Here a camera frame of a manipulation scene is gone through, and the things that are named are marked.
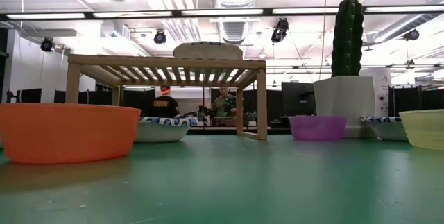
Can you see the black partition panel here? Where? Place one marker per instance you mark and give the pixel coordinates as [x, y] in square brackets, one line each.
[430, 102]

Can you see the small potted plant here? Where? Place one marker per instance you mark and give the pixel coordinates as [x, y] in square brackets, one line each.
[250, 117]
[201, 116]

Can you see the long ceiling light fixture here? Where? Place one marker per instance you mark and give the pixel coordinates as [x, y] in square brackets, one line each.
[222, 11]

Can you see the white plant pot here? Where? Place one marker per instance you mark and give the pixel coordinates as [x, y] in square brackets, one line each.
[343, 95]

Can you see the black ceiling spotlight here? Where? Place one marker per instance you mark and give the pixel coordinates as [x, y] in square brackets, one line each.
[280, 30]
[411, 35]
[47, 44]
[160, 37]

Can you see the lime green plastic bowl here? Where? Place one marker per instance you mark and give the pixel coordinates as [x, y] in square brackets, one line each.
[425, 128]

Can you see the green cactus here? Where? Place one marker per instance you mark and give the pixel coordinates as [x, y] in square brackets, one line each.
[347, 36]

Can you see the black monitor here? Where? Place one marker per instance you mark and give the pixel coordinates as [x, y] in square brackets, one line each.
[29, 96]
[295, 95]

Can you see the wooden slatted shelf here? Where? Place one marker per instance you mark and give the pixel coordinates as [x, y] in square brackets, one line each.
[166, 61]

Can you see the person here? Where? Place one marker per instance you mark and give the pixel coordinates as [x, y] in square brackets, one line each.
[222, 104]
[164, 106]

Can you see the orange plastic bowl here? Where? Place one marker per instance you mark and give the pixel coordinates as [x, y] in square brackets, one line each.
[66, 134]

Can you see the purple plastic bowl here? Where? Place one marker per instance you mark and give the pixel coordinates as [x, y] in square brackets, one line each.
[317, 128]

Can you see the large blue white patterned bowl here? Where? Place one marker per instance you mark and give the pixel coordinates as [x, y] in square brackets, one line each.
[208, 51]

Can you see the green table mat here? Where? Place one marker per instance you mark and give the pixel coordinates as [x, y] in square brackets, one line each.
[222, 182]

